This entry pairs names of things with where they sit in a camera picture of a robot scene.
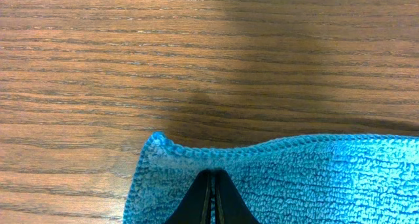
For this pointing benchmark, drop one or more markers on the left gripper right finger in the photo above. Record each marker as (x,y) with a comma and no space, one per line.
(230,208)

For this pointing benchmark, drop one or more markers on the blue microfibre cloth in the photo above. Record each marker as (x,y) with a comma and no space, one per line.
(322,178)

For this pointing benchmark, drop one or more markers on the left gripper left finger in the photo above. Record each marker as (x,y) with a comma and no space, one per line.
(195,207)

